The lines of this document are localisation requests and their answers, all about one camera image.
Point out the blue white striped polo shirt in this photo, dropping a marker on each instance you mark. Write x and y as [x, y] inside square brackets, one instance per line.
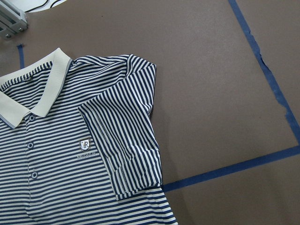
[77, 146]

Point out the aluminium frame post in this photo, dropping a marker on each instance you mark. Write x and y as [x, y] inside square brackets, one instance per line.
[12, 20]

